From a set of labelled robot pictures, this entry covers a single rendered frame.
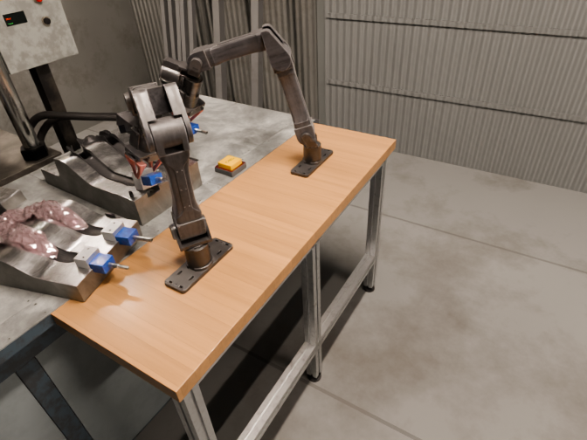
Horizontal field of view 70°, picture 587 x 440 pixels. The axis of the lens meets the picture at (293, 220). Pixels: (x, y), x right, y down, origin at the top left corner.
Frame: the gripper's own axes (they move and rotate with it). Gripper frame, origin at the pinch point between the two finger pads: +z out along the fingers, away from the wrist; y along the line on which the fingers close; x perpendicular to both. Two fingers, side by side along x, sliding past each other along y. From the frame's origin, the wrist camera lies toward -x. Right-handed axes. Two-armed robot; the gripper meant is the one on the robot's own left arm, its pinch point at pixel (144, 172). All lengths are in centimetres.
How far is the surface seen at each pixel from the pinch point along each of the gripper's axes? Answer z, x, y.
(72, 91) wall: 127, -233, -128
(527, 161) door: 19, 94, -226
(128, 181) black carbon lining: 9.0, -7.4, -0.9
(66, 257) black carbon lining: 12.0, 6.0, 28.1
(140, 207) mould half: 7.5, 4.9, 4.8
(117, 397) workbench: 63, 27, 27
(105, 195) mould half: 12.6, -8.7, 6.3
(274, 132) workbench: 5, 1, -64
